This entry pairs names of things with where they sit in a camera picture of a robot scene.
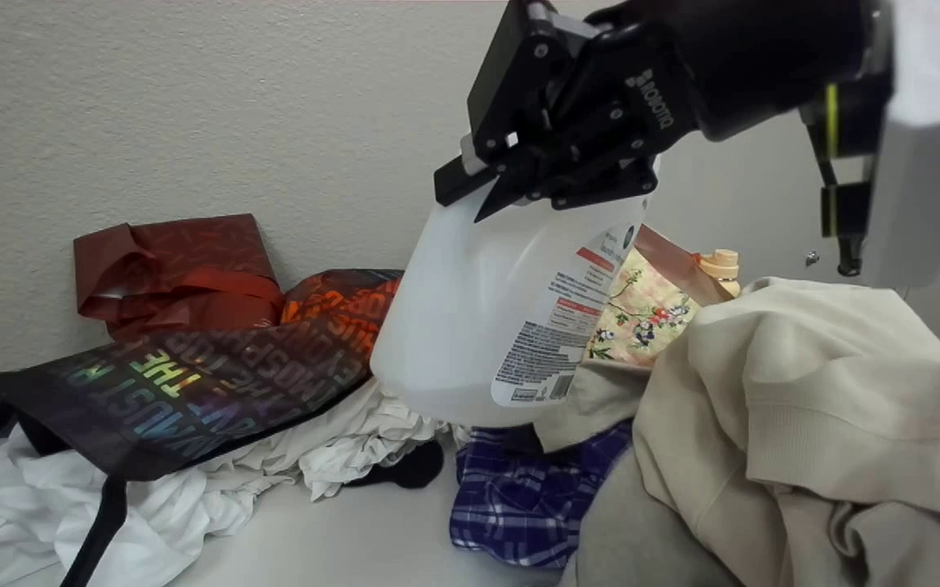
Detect orange printed bag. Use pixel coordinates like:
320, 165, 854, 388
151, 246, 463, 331
277, 269, 408, 363

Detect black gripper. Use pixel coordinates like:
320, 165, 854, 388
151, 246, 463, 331
431, 0, 888, 221

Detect black holographic tote bag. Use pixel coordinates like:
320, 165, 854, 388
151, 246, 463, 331
0, 324, 376, 587

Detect cream towel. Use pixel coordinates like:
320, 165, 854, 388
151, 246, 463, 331
532, 273, 940, 587

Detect white detergent bottle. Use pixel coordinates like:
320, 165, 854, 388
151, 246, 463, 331
365, 175, 658, 430

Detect blue plaid cloth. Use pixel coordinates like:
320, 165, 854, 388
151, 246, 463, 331
445, 416, 637, 573

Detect light grey cloth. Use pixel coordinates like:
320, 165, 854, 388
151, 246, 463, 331
559, 446, 757, 587

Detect white cloth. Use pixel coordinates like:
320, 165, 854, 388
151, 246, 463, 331
0, 379, 463, 587

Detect black sock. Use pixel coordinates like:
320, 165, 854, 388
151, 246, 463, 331
353, 436, 449, 494

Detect floral printed bag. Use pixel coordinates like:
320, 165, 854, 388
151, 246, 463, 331
579, 221, 743, 377

